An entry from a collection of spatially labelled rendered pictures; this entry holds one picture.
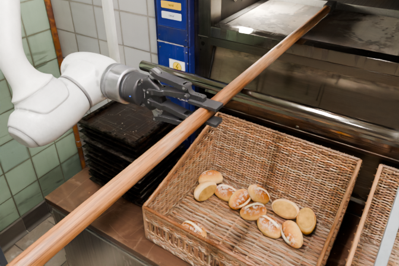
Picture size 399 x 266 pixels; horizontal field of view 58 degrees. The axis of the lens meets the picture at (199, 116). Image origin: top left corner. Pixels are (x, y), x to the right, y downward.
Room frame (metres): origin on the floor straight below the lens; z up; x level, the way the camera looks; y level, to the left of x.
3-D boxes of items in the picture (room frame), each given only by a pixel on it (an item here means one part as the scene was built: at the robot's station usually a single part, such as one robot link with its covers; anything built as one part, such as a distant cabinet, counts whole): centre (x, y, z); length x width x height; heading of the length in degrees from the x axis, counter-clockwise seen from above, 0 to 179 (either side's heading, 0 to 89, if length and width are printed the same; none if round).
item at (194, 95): (0.66, 0.01, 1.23); 0.05 x 0.01 x 0.03; 58
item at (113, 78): (0.77, 0.18, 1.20); 0.09 x 0.06 x 0.09; 148
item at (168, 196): (0.86, -0.17, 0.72); 0.56 x 0.49 x 0.28; 57
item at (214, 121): (0.64, -0.01, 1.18); 0.07 x 0.03 x 0.01; 58
